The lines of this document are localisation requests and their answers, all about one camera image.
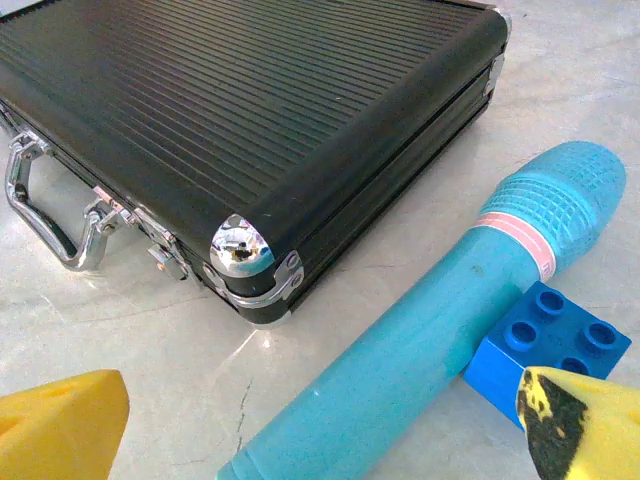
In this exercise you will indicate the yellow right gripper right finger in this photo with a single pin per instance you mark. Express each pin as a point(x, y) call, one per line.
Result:
point(600, 430)

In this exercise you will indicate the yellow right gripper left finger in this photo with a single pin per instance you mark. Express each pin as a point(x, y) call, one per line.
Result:
point(60, 430)

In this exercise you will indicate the blue toy building brick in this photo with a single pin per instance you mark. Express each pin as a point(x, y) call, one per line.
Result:
point(505, 365)

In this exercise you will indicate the blue bottle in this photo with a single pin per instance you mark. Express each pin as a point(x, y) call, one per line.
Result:
point(400, 350)

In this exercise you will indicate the black ribbed aluminium case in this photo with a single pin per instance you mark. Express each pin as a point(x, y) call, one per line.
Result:
point(210, 115)

